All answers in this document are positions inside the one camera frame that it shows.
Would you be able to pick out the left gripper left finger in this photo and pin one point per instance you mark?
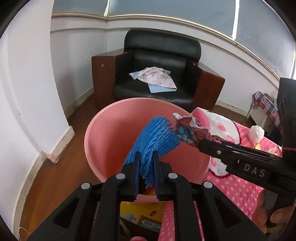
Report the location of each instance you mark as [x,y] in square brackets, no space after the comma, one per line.
[92,212]

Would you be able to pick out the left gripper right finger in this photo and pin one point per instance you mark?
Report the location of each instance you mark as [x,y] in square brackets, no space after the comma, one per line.
[197,209]

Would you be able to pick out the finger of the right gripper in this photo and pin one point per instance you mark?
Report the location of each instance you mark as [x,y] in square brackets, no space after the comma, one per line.
[273,175]
[241,151]

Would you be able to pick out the blue patterned wrapper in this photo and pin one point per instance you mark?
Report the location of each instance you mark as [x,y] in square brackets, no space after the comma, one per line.
[191,132]

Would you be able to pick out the blue foam fruit net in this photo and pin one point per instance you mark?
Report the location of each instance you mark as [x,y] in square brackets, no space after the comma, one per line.
[158,135]

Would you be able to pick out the pink white wrapper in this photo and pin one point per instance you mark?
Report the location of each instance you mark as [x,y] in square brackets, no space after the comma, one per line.
[275,151]

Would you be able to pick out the pink polka dot table blanket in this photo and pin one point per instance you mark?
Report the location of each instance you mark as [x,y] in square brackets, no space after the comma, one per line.
[243,194]

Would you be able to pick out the side table with checkered cloth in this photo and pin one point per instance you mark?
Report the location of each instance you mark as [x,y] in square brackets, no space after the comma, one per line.
[268,108]

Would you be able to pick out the yellow box under table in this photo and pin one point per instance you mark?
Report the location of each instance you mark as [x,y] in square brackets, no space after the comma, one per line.
[148,215]

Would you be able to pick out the black leather armchair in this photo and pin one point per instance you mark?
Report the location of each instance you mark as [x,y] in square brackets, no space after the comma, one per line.
[156,64]

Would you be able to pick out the light blue paper on armchair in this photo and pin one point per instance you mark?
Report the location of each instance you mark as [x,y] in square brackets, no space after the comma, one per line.
[160,89]

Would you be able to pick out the floral cloth on armchair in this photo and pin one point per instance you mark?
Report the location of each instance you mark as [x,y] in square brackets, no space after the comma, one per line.
[155,76]

